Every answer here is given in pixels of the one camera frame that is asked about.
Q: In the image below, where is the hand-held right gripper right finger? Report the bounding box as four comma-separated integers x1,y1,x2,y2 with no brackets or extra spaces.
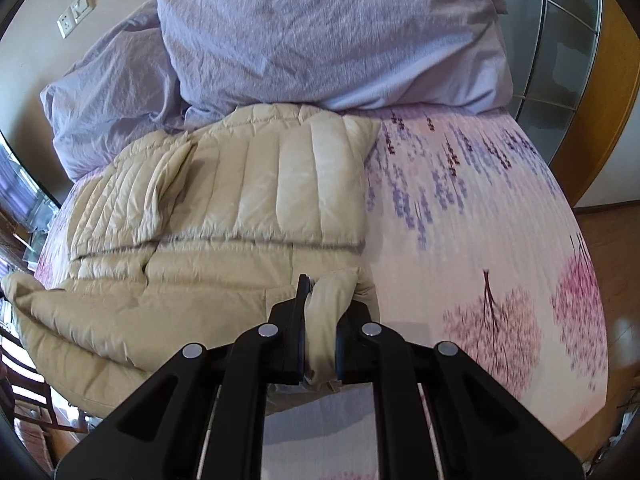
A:
336,301,586,480

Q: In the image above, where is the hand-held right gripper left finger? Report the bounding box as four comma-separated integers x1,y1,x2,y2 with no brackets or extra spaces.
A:
54,274,313,480

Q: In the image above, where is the beige down jacket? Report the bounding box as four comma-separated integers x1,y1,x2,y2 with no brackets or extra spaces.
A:
0,102,383,418

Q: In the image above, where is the floral bed sheet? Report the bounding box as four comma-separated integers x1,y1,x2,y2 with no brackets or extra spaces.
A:
32,105,608,480

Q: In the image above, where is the wooden chair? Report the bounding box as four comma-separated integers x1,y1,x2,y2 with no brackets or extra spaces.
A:
0,325,96,436

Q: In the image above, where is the purple duvet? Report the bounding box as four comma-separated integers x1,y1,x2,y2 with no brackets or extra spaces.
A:
40,0,516,183

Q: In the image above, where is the window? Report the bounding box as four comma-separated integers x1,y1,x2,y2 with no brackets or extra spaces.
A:
0,132,57,271

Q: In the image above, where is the wooden glass-panel door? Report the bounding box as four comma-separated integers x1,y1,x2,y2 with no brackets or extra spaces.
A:
475,0,640,207

